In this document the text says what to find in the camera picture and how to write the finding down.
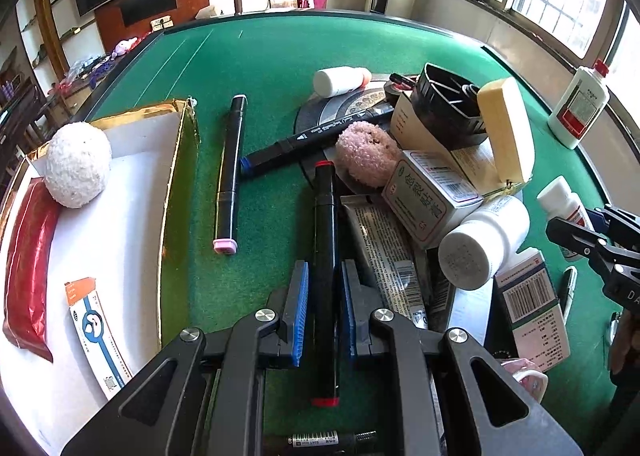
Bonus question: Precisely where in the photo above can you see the cream glasses case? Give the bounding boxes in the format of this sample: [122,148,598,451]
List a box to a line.
[476,77,536,185]

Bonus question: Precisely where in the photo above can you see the gold cardboard box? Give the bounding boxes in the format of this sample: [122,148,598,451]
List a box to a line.
[0,96,201,456]

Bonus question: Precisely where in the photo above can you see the white blue flat box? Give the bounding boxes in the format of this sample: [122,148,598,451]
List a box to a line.
[64,277,133,402]

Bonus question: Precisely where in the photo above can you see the white liquor bottle red cap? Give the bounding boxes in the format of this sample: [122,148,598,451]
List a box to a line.
[547,60,612,151]

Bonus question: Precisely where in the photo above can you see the black marker blue cap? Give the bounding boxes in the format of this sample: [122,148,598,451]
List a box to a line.
[239,103,396,179]

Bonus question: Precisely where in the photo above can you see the large white pill bottle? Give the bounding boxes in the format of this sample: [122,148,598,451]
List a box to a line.
[438,196,531,291]

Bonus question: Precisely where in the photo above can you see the red foil packet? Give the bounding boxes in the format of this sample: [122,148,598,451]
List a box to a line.
[2,177,62,363]

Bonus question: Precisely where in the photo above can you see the white bottle pink cap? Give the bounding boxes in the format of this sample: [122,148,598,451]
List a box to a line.
[313,66,373,98]

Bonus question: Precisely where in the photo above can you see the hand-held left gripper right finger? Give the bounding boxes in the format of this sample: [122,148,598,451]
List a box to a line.
[341,260,583,456]

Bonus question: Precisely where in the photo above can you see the silver tube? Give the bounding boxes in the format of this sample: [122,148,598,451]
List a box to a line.
[341,195,430,331]

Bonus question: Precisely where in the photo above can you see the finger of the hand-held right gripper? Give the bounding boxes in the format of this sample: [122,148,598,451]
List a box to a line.
[545,217,631,287]
[592,205,640,241]

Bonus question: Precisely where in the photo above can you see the black silver pen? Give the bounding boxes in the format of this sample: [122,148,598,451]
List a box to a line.
[556,266,578,319]

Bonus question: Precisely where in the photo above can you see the pink clear case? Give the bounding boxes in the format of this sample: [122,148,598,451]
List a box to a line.
[497,357,549,404]

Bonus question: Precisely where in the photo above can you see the beige medicine box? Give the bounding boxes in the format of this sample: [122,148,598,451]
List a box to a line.
[389,93,506,197]

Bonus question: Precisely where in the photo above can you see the green white medicine box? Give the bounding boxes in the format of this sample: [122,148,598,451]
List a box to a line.
[381,150,485,249]

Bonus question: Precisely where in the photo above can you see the black marker red caps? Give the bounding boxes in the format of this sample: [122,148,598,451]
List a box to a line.
[309,161,343,408]

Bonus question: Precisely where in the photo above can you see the wall display shelf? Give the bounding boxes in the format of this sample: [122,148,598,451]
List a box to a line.
[15,0,98,81]

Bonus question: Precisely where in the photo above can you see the black plastic holder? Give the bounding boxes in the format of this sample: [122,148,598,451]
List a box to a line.
[410,62,493,149]

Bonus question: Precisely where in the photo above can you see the white fluffy ball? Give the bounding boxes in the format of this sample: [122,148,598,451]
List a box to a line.
[44,122,112,209]

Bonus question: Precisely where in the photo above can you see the pink fluffy ball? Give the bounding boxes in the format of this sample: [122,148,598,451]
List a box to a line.
[334,121,403,188]

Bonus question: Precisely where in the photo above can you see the black marker pink cap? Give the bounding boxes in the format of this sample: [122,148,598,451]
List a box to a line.
[212,94,249,255]

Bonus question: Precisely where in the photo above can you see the blue white medicine box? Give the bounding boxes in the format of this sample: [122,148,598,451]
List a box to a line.
[492,248,572,371]

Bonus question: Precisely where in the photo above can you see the wooden television cabinet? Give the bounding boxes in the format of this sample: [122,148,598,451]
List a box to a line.
[95,0,211,54]

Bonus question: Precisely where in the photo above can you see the small white bottle red label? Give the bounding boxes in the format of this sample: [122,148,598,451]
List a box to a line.
[536,176,598,263]

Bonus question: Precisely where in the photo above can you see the black pen threaded tip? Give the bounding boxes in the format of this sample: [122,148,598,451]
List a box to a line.
[287,428,378,449]

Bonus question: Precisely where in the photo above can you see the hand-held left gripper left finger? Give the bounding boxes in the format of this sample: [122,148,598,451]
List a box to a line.
[60,260,311,456]

